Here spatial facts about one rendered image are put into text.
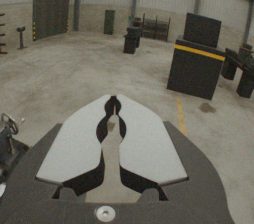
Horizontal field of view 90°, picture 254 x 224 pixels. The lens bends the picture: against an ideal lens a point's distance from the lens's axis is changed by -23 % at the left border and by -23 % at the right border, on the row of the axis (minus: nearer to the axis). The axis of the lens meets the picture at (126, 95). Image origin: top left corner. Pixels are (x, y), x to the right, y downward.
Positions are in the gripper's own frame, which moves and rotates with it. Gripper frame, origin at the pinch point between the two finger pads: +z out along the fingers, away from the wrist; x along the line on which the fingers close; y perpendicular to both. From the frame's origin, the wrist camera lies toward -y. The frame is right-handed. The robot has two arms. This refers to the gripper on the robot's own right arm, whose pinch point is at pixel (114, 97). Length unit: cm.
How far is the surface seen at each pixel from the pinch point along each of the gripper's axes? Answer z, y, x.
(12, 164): 32, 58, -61
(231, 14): 1147, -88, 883
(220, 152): 131, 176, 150
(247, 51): 395, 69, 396
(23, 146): 48, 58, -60
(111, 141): 156, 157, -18
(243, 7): 1124, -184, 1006
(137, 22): 774, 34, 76
